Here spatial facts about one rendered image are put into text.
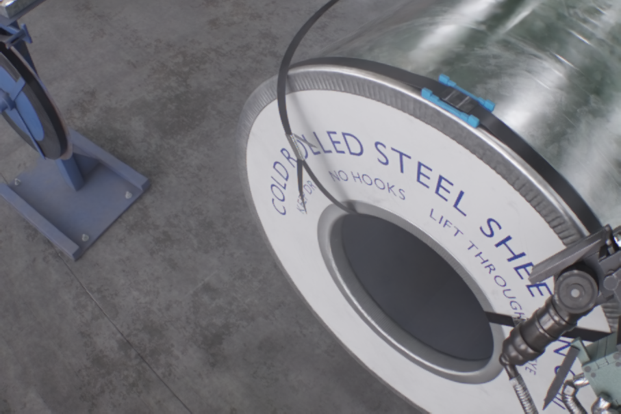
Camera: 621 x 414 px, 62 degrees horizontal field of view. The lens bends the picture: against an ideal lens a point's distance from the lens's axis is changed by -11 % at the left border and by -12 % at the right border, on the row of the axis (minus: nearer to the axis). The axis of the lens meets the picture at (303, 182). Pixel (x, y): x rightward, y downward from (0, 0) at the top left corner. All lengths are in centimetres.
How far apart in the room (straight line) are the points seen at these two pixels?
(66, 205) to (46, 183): 19
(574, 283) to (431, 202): 40
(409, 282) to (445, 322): 16
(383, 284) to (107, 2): 283
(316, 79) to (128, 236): 155
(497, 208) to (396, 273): 74
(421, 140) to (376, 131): 11
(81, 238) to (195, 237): 51
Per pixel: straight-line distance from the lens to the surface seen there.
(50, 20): 391
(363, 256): 158
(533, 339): 84
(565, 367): 78
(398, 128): 99
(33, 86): 200
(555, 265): 74
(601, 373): 78
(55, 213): 265
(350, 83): 101
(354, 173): 117
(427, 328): 161
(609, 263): 71
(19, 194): 281
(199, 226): 243
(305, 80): 111
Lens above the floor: 197
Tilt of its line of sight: 51 degrees down
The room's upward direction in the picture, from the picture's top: straight up
